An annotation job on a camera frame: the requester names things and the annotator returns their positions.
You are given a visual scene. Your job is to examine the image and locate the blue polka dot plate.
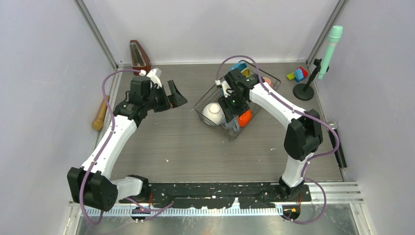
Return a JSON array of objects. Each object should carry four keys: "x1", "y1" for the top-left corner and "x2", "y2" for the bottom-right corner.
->
[{"x1": 229, "y1": 62, "x2": 247, "y2": 73}]

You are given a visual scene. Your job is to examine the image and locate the brown metronome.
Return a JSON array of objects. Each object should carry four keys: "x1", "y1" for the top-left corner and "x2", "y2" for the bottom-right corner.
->
[{"x1": 129, "y1": 40, "x2": 152, "y2": 76}]

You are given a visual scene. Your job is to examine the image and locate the purple cable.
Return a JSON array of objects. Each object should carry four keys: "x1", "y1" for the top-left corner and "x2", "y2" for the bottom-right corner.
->
[
  {"x1": 79, "y1": 69, "x2": 176, "y2": 226},
  {"x1": 215, "y1": 55, "x2": 341, "y2": 225}
]

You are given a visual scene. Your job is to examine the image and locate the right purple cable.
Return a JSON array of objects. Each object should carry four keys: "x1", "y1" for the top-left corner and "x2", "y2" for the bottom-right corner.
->
[{"x1": 215, "y1": 55, "x2": 341, "y2": 225}]

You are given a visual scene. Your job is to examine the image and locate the white ceramic bowl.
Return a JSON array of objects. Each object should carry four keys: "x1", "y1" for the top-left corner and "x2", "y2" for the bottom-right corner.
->
[{"x1": 202, "y1": 102, "x2": 225, "y2": 126}]

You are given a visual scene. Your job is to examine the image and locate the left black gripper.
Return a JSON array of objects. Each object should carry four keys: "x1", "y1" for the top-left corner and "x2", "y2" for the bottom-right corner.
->
[{"x1": 144, "y1": 80, "x2": 186, "y2": 113}]

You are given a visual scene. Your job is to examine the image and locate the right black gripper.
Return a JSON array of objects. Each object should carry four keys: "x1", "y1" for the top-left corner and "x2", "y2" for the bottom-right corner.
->
[{"x1": 217, "y1": 91, "x2": 250, "y2": 123}]

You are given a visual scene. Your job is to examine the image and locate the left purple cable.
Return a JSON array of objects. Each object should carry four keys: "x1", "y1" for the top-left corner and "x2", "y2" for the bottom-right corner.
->
[{"x1": 79, "y1": 69, "x2": 176, "y2": 226}]

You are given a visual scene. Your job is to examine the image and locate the wire dish rack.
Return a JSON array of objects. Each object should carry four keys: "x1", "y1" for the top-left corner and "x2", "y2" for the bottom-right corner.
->
[{"x1": 194, "y1": 60, "x2": 281, "y2": 141}]

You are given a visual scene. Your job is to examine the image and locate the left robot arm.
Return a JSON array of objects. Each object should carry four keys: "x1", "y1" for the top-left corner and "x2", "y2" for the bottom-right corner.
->
[{"x1": 67, "y1": 68, "x2": 187, "y2": 212}]

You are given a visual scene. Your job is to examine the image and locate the wooden rolling pin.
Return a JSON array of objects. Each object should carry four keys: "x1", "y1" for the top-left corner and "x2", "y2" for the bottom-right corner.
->
[{"x1": 92, "y1": 95, "x2": 110, "y2": 131}]

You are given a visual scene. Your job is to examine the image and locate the small grey cup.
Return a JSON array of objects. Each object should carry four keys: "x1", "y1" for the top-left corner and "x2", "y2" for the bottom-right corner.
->
[{"x1": 221, "y1": 117, "x2": 240, "y2": 133}]

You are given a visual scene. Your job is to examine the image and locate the colourful toy blocks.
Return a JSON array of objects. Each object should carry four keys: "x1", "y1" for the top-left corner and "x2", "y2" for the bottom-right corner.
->
[{"x1": 286, "y1": 67, "x2": 309, "y2": 83}]

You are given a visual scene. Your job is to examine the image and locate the pink mug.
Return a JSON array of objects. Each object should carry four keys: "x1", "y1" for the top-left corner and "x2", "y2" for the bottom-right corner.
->
[{"x1": 262, "y1": 77, "x2": 273, "y2": 87}]

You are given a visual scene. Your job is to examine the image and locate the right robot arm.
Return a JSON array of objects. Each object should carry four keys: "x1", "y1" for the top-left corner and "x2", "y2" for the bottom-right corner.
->
[{"x1": 215, "y1": 69, "x2": 323, "y2": 201}]

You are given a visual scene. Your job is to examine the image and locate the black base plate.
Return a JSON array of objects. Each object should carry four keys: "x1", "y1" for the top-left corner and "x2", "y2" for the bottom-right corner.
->
[{"x1": 131, "y1": 182, "x2": 312, "y2": 209}]

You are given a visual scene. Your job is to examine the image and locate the orange bowl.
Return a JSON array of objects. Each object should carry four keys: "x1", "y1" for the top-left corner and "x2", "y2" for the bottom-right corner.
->
[{"x1": 237, "y1": 110, "x2": 253, "y2": 127}]

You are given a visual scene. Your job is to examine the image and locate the mint green microphone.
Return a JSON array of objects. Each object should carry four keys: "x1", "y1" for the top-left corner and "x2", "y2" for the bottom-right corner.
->
[{"x1": 318, "y1": 25, "x2": 343, "y2": 80}]

